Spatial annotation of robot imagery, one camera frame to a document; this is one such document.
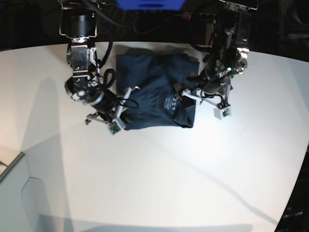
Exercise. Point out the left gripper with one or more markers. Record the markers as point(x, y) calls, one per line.
point(214, 91)

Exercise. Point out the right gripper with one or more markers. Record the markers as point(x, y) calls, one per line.
point(110, 106)

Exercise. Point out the dark blue t-shirt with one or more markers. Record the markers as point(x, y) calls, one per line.
point(154, 103)

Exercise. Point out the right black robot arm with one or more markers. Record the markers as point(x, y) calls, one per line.
point(79, 23)

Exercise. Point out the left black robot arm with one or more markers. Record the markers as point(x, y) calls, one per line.
point(225, 57)

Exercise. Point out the black power strip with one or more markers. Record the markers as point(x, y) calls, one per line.
point(200, 17)

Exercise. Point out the blue box overhead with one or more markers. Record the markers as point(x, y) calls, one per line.
point(150, 4)

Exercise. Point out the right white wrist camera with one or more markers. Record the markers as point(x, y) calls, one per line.
point(115, 126)

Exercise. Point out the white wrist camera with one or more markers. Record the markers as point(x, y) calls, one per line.
point(220, 112)
point(115, 126)

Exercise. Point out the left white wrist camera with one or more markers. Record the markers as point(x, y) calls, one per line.
point(220, 112)

